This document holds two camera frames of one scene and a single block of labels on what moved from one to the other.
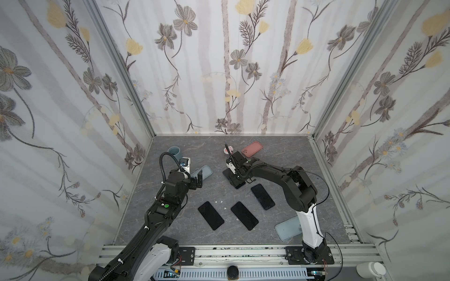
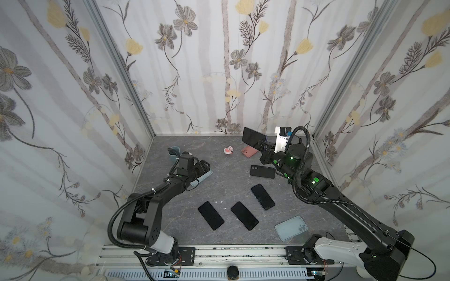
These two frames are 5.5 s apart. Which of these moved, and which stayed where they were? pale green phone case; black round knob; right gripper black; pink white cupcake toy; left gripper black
Moved: left gripper black; right gripper black
Stayed: black round knob; pink white cupcake toy; pale green phone case
